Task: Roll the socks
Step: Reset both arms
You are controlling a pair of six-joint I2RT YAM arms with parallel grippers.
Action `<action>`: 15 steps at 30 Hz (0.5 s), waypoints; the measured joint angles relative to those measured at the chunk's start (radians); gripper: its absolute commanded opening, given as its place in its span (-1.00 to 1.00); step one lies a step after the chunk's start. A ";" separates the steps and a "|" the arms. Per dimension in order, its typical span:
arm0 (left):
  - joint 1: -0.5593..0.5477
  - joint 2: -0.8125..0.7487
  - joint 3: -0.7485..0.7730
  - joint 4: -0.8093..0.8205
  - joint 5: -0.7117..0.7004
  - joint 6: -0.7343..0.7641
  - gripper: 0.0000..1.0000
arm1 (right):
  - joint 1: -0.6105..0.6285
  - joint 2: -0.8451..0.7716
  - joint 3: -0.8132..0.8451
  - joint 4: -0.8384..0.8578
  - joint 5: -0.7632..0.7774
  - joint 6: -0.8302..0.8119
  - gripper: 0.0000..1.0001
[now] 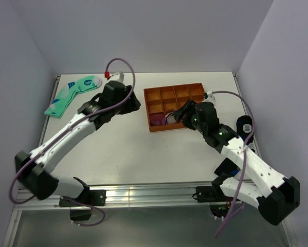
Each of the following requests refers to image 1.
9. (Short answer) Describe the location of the orange compartment tray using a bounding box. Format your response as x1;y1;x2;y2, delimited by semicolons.
143;83;205;132

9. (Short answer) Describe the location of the maroon purple orange sock pair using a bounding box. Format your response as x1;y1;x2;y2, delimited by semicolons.
149;113;167;126

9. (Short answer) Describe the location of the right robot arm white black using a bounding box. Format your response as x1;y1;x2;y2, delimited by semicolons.
173;100;300;225

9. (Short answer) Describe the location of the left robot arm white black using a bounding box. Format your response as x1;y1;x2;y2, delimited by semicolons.
15;81;140;205

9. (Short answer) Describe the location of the rolled white maroon sock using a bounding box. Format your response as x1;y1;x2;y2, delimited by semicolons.
165;110;177;125

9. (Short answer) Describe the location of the black blue sock pair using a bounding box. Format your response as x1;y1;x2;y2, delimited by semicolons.
214;115;253;177

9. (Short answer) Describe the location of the mint green sock pair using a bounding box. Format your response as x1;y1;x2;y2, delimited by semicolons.
44;75;102;118

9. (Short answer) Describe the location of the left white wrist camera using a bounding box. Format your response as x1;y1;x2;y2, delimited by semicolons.
104;71;124;83

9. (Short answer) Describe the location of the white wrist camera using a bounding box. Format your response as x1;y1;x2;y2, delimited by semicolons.
203;91;216;105
104;71;124;83

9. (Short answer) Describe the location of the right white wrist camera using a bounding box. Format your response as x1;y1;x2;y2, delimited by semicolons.
203;91;216;105

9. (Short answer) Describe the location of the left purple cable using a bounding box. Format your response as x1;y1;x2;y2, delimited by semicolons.
9;58;136;227

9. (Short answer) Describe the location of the aluminium table front rail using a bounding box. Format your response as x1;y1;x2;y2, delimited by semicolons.
13;180;284;210

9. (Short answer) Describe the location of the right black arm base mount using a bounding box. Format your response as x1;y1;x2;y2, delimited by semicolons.
192;186;232;219

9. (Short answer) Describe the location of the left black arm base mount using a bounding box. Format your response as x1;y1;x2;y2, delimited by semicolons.
58;189;106;226

